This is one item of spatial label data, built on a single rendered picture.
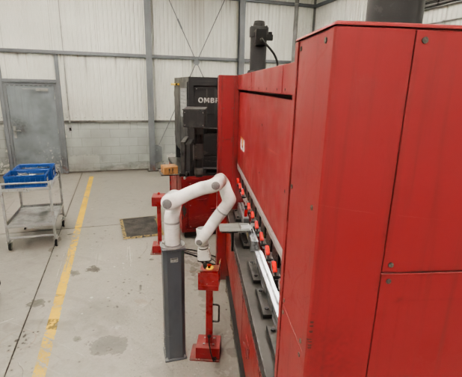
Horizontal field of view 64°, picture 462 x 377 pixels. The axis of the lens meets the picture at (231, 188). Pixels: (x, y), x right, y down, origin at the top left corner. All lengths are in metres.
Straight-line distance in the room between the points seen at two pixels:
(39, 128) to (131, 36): 3.11
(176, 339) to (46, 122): 7.54
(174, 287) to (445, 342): 2.31
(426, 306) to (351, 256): 0.21
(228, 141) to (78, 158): 6.56
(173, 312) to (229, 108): 2.06
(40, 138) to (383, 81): 9.58
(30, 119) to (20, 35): 1.84
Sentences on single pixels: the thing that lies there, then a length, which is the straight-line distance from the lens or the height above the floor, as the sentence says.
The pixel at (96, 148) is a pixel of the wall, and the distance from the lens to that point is 9.94.
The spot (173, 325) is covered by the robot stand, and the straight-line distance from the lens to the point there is 3.18.
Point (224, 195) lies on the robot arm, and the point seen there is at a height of 1.43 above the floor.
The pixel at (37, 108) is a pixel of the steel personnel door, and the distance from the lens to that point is 9.94.
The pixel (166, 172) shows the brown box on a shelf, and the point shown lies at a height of 1.03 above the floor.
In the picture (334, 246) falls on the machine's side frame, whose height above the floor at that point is 1.91.
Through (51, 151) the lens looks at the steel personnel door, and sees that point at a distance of 10.02.
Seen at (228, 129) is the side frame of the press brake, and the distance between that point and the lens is 3.90.
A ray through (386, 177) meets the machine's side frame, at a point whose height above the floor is 2.04.
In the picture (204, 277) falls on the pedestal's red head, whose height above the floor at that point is 0.77.
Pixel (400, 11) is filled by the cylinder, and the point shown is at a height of 2.40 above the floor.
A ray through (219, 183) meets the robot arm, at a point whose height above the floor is 1.54.
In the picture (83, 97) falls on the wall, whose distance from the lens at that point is 9.84.
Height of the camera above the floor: 2.20
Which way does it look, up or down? 16 degrees down
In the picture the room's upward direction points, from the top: 1 degrees clockwise
